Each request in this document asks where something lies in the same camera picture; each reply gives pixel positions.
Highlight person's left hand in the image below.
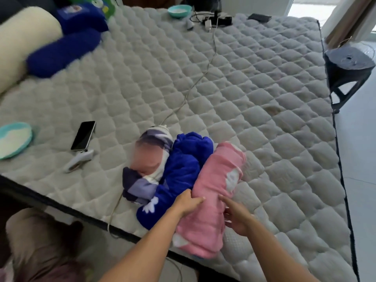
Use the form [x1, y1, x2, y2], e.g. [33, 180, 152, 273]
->
[171, 189, 206, 220]

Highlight person's right hand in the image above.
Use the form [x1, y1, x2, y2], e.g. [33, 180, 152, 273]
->
[219, 195, 256, 237]

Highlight pink baby blanket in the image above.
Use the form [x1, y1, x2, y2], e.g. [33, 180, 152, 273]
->
[172, 142, 247, 259]

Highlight person's right forearm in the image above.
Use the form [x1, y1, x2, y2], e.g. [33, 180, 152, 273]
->
[242, 217, 320, 282]

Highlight person's left forearm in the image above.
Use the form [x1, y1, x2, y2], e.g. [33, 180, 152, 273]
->
[98, 207, 189, 282]

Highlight blue fleece blanket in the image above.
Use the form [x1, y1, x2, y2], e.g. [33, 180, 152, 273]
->
[136, 131, 214, 231]

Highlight purple white striped blanket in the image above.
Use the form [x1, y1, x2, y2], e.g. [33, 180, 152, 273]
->
[122, 127, 176, 205]

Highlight gray quilted mattress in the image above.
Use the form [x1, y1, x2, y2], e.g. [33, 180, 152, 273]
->
[0, 6, 360, 282]

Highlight white handheld thermometer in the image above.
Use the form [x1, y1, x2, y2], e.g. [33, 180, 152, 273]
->
[63, 149, 95, 174]

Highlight black smartphone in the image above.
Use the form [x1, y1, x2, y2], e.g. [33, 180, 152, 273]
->
[70, 121, 96, 152]

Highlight person's brown trousers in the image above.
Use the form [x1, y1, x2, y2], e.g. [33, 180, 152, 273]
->
[0, 208, 99, 282]

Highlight black power strip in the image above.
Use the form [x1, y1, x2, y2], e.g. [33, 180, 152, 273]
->
[203, 14, 233, 27]

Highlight black plastic stool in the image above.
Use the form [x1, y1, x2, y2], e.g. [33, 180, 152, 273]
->
[323, 45, 376, 114]

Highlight black wallet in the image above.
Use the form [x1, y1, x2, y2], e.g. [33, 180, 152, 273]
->
[247, 13, 272, 23]

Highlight black bag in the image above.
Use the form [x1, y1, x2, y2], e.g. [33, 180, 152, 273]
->
[184, 0, 223, 13]

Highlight blue plush bolster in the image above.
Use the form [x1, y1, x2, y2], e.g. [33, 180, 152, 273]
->
[26, 28, 102, 79]

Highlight blue plush toy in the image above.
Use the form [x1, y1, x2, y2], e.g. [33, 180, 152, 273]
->
[54, 3, 109, 35]

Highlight green plush toy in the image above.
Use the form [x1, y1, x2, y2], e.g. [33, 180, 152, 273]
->
[66, 0, 117, 20]

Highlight cream bolster pillow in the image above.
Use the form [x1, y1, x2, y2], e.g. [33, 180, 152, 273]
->
[0, 6, 64, 95]

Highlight dark gray headboard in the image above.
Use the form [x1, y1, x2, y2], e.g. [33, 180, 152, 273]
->
[0, 0, 63, 24]

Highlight white charging cable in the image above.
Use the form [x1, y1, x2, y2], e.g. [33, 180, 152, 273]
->
[107, 18, 220, 282]

